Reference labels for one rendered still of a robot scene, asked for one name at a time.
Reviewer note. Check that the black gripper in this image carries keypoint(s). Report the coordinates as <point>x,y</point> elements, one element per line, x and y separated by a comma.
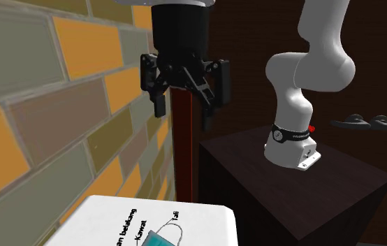
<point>180,37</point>

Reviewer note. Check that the white printed box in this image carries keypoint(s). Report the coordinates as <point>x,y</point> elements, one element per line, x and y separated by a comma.
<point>111,218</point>

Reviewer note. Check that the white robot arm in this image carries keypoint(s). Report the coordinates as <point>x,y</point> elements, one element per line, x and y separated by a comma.
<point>290,102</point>

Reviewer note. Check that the dark brown robot stand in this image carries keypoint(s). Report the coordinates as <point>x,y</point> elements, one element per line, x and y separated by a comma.
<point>316,197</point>

